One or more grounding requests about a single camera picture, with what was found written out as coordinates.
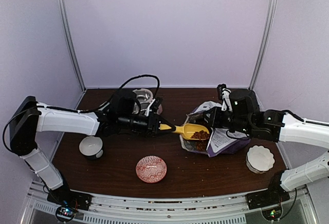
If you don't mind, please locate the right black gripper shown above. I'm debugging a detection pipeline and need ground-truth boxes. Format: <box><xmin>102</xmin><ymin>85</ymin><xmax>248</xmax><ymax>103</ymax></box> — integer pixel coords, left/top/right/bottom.
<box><xmin>203</xmin><ymin>106</ymin><xmax>253</xmax><ymax>136</ymax></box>

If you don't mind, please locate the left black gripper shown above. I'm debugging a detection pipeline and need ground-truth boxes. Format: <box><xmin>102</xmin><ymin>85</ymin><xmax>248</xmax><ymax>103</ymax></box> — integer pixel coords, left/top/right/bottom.
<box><xmin>118</xmin><ymin>111</ymin><xmax>175</xmax><ymax>138</ymax></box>

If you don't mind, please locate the yellow plastic scoop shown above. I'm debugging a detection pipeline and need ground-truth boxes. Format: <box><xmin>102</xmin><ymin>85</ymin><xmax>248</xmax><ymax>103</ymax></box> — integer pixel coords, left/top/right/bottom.
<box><xmin>159</xmin><ymin>123</ymin><xmax>210</xmax><ymax>140</ymax></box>

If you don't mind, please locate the purple puppy food bag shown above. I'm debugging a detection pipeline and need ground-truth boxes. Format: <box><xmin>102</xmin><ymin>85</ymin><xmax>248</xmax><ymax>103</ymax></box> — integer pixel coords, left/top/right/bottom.
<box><xmin>179</xmin><ymin>101</ymin><xmax>250</xmax><ymax>157</ymax></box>

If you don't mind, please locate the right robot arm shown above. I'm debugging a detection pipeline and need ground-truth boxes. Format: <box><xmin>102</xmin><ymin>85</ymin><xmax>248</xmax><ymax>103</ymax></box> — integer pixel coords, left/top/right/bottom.
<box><xmin>203</xmin><ymin>85</ymin><xmax>328</xmax><ymax>204</ymax></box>

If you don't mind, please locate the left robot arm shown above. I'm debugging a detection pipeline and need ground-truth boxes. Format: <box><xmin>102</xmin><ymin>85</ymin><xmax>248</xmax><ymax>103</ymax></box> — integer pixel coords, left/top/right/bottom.
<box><xmin>5</xmin><ymin>89</ymin><xmax>175</xmax><ymax>206</ymax></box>

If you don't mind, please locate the brown kibble pet food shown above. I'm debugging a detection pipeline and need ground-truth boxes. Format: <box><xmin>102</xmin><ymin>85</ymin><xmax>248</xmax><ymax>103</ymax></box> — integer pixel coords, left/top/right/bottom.
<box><xmin>191</xmin><ymin>130</ymin><xmax>210</xmax><ymax>140</ymax></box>

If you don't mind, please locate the pink double pet feeder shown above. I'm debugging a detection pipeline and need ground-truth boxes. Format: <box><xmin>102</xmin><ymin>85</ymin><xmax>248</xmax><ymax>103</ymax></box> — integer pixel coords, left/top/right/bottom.
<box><xmin>133</xmin><ymin>88</ymin><xmax>154</xmax><ymax>116</ymax></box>

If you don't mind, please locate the red patterned ceramic dish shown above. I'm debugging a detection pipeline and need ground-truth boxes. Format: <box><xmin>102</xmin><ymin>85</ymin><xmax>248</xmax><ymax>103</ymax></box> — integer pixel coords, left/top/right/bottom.
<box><xmin>136</xmin><ymin>155</ymin><xmax>167</xmax><ymax>183</ymax></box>

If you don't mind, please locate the white scalloped ceramic bowl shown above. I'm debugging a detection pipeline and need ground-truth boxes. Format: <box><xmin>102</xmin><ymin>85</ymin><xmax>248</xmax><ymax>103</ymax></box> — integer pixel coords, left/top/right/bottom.
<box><xmin>246</xmin><ymin>145</ymin><xmax>275</xmax><ymax>174</ymax></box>

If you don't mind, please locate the black white ceramic bowl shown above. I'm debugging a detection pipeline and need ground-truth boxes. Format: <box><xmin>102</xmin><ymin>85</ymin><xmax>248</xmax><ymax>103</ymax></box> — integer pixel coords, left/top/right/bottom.
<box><xmin>79</xmin><ymin>136</ymin><xmax>104</xmax><ymax>160</ymax></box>

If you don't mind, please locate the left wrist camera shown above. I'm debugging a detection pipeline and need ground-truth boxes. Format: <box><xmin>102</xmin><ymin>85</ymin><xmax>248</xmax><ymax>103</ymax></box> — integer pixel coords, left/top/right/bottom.
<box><xmin>144</xmin><ymin>97</ymin><xmax>163</xmax><ymax>117</ymax></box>

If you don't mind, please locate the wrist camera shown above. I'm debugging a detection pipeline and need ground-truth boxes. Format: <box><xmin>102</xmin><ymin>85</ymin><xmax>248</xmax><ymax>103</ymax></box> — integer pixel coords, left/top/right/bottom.
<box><xmin>216</xmin><ymin>84</ymin><xmax>232</xmax><ymax>111</ymax></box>
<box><xmin>144</xmin><ymin>97</ymin><xmax>163</xmax><ymax>117</ymax></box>

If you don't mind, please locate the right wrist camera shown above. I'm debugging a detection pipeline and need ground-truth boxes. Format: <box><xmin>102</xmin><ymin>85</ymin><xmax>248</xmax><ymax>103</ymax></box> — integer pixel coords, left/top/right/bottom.
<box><xmin>216</xmin><ymin>84</ymin><xmax>232</xmax><ymax>111</ymax></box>

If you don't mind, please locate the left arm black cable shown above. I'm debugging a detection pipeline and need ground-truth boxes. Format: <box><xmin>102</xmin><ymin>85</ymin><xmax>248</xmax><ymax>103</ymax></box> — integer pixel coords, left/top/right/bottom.
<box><xmin>2</xmin><ymin>74</ymin><xmax>160</xmax><ymax>155</ymax></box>

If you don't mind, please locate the front aluminium rail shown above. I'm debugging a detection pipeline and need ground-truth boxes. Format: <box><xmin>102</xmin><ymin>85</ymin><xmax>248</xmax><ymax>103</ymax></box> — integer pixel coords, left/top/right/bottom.
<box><xmin>20</xmin><ymin>190</ymin><xmax>318</xmax><ymax>223</ymax></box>

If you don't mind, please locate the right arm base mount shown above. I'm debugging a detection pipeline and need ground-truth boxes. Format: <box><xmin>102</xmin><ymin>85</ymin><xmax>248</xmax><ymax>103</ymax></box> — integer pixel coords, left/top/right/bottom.
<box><xmin>246</xmin><ymin>189</ymin><xmax>297</xmax><ymax>223</ymax></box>

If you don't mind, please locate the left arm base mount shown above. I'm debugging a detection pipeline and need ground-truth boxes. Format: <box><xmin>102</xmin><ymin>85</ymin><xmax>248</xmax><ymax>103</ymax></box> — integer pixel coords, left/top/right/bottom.
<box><xmin>54</xmin><ymin>191</ymin><xmax>92</xmax><ymax>223</ymax></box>

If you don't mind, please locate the right aluminium frame post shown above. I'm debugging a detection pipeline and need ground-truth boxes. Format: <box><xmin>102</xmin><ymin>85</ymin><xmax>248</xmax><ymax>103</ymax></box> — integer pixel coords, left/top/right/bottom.
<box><xmin>249</xmin><ymin>0</ymin><xmax>278</xmax><ymax>90</ymax></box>

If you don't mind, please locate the aluminium frame post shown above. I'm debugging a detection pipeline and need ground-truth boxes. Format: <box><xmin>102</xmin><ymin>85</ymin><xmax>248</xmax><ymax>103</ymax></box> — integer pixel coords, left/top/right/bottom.
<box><xmin>249</xmin><ymin>0</ymin><xmax>278</xmax><ymax>90</ymax></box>
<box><xmin>57</xmin><ymin>0</ymin><xmax>86</xmax><ymax>92</ymax></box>

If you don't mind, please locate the left aluminium frame post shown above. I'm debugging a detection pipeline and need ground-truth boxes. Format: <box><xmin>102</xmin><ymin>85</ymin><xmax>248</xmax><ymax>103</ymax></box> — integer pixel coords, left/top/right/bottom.
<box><xmin>57</xmin><ymin>0</ymin><xmax>86</xmax><ymax>92</ymax></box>

